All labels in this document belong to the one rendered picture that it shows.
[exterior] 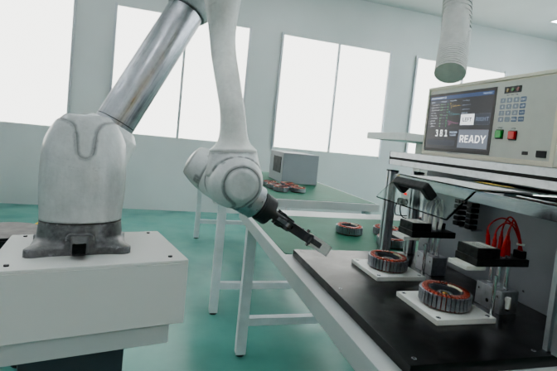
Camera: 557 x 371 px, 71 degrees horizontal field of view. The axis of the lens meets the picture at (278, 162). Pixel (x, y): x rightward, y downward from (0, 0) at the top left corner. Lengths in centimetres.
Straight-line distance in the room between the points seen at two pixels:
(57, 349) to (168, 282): 20
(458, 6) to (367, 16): 390
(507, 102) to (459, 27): 144
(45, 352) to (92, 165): 33
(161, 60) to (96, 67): 449
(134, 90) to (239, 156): 39
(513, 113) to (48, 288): 101
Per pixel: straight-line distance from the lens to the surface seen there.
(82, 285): 77
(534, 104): 103
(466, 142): 115
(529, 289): 118
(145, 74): 108
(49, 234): 86
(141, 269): 77
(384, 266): 114
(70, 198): 83
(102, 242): 85
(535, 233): 116
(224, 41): 98
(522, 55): 806
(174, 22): 113
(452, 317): 95
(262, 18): 580
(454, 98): 121
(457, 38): 243
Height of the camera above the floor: 112
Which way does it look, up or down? 3 degrees down
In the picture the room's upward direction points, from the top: 6 degrees clockwise
